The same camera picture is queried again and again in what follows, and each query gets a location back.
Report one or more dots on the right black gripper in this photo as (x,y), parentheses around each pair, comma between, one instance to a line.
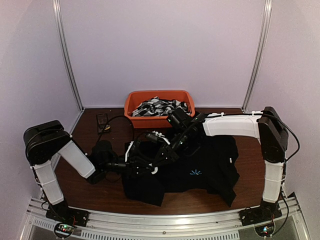
(167,154)

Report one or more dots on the black t-shirt blue logo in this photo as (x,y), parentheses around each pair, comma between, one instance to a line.
(208,163)

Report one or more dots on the round picture brooch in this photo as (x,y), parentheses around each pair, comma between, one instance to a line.
(154,171)

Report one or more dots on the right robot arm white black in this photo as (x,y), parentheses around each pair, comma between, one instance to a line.
(265,126)

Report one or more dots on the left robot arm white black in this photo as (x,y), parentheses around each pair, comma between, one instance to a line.
(46,140)

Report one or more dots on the black brooch display tray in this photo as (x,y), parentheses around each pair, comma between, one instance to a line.
(102,120)

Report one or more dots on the black white checkered shirt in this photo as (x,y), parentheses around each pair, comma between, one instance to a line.
(157,107)

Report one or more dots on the orange plastic bin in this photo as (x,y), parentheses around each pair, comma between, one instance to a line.
(135,98)

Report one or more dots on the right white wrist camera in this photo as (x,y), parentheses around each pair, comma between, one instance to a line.
(158,136)

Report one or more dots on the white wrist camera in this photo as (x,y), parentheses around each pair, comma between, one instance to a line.
(158,136)
(128,151)

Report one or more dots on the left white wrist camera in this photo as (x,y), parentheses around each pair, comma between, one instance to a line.
(128,151)

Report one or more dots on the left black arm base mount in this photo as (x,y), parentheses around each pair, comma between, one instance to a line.
(67,215)

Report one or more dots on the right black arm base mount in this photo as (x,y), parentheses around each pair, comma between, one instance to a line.
(259,214)

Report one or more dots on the aluminium front rail frame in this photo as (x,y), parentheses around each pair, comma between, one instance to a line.
(221,225)

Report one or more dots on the left aluminium corner post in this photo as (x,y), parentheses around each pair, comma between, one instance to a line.
(65,53)

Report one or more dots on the aluminium corner post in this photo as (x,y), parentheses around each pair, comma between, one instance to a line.
(65,53)
(264,31)

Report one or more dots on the right aluminium corner post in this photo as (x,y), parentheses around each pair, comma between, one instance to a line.
(264,31)

